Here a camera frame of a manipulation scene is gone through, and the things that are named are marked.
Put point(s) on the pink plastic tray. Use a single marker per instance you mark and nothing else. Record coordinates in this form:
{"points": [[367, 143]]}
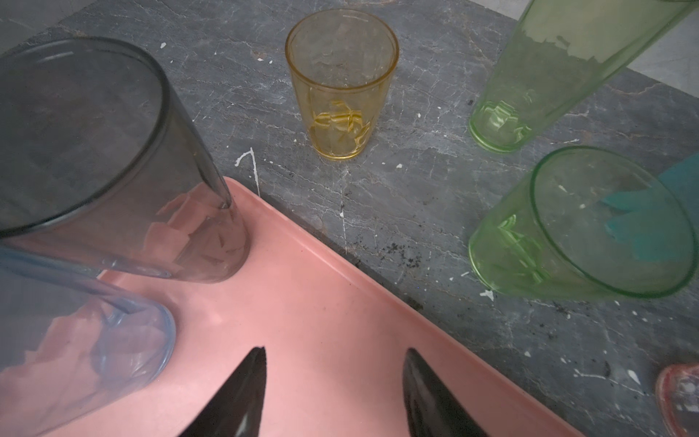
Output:
{"points": [[335, 341]]}

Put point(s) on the yellow short glass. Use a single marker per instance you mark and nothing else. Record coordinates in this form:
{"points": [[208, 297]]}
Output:
{"points": [[341, 62]]}

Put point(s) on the dark grey tall glass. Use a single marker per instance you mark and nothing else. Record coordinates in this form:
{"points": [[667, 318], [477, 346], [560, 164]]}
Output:
{"points": [[102, 166]]}

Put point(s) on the teal tall glass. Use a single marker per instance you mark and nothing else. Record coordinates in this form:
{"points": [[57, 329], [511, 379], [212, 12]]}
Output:
{"points": [[677, 185]]}

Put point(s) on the pink short glass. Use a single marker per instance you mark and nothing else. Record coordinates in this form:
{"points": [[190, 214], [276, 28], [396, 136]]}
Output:
{"points": [[676, 392]]}

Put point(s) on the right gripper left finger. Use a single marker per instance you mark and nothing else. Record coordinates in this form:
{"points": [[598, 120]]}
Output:
{"points": [[236, 408]]}

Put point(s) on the green short glass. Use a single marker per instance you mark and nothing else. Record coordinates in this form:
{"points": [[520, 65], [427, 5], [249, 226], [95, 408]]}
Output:
{"points": [[586, 224]]}

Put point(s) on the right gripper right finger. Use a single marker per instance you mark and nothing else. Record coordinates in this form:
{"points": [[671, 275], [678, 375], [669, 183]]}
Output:
{"points": [[431, 408]]}

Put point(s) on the blue tall glass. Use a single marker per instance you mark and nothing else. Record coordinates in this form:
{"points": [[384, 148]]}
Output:
{"points": [[71, 344]]}

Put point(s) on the green tall glass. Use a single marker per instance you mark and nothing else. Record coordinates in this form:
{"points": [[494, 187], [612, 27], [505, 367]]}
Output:
{"points": [[559, 54]]}

